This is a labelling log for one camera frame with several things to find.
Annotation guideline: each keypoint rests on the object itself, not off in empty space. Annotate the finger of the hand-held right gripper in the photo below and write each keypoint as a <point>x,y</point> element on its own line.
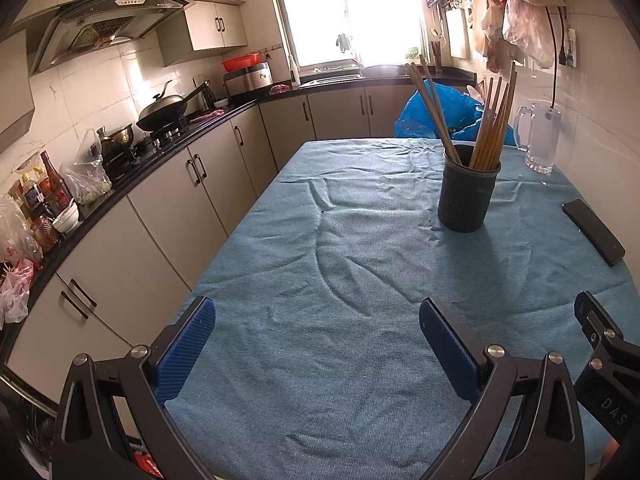
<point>590,310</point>

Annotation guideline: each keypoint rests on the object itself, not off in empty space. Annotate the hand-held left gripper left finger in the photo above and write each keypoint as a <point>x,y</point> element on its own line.
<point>185,355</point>

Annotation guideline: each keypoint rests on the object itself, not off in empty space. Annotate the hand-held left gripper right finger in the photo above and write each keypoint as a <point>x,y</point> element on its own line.
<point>452,355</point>

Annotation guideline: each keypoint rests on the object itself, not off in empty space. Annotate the black utensil holder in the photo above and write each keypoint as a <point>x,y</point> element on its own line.
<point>467,200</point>

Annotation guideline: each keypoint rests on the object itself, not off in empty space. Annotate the bunch of wooden chopsticks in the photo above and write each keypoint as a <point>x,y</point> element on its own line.
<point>492,130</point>

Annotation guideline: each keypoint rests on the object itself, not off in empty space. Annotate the person's right hand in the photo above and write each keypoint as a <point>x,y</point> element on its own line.
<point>610,452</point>

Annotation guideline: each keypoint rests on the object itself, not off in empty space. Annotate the black smartphone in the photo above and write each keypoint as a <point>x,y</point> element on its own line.
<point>595,232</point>

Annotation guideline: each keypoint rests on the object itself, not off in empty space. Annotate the blue tablecloth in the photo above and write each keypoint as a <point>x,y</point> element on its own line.
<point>350,285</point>

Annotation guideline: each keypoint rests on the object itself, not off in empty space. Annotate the beige lower kitchen cabinets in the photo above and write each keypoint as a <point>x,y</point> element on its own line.
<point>165,200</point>

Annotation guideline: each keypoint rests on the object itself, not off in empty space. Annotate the beige kitchen cabinets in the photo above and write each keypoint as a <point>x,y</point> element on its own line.
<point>165,200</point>
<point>210,30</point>

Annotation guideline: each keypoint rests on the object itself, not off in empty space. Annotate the glass pitcher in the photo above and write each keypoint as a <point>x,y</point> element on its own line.
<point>542,140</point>

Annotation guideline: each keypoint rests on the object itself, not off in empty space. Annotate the white bowl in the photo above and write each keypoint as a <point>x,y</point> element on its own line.
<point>67,220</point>

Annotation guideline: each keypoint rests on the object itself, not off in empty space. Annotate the pink plastic bag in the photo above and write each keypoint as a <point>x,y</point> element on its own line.
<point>17,290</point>

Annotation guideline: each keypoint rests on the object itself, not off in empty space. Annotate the red patterned jar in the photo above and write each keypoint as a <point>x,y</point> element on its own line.
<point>46,235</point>

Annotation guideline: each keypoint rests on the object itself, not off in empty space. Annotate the clear plastic food bag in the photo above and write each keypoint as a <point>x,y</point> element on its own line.
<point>85,180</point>

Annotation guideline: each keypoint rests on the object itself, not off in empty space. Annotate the clear red print plastic bag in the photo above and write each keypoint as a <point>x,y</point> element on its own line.
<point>15,230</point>

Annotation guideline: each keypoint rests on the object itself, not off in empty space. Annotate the brown glass bottle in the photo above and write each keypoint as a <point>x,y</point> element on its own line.
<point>55,185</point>

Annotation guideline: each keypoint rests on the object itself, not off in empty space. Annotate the black gas stove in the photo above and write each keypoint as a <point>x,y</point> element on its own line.
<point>150,142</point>

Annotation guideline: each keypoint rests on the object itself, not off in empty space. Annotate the blue label sauce bottle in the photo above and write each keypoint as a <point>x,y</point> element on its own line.
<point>34,195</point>

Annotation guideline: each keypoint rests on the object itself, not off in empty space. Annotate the green vegetable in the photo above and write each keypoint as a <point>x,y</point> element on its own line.
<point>453,130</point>

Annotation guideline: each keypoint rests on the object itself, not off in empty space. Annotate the steel cooking pot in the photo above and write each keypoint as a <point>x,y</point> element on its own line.
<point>120,139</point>

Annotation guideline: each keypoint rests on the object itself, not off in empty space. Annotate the pink dishcloth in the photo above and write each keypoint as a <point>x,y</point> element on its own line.
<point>207,116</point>
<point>279,90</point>

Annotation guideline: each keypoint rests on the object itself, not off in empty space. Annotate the blue plastic bag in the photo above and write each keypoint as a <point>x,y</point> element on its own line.
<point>425,115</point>

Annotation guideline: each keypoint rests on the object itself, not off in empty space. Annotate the black wok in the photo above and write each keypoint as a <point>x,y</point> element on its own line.
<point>160,110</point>

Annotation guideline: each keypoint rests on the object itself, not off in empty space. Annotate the black kitchen countertop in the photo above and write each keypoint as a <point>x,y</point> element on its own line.
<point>457,75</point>

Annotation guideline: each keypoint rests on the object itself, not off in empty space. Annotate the silver rice cooker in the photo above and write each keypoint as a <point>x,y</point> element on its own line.
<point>247,80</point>

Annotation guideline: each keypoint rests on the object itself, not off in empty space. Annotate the red plastic basin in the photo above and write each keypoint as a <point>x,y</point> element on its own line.
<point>241,62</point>

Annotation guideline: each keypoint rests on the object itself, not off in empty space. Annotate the white dish soap bottle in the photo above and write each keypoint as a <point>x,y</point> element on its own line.
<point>295,75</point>

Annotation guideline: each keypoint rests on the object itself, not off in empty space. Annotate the steel sink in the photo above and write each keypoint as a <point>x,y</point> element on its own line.
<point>330,79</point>

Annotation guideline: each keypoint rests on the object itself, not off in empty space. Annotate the white hanging cutting board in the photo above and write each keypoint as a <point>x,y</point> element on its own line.
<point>457,32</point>

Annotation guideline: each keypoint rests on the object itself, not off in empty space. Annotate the beige upper kitchen cabinets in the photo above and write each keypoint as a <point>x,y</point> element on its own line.
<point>210,30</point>

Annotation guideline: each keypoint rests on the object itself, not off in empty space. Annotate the green hanging cloth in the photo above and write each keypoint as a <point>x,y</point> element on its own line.
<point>344,42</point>

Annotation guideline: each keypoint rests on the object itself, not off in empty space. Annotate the steel range hood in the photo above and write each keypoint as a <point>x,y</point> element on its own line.
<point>95,30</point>

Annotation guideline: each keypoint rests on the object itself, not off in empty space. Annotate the kitchen window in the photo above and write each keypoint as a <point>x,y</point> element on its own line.
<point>360,10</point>

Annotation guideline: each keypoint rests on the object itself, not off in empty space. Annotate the metal tube frame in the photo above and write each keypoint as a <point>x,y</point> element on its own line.
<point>30,395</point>

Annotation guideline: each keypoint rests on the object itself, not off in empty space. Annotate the wall power outlet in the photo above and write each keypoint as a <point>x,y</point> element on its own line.
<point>572,47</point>

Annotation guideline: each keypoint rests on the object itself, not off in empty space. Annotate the wall utensil caddy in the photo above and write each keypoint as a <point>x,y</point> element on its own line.
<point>436,57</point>

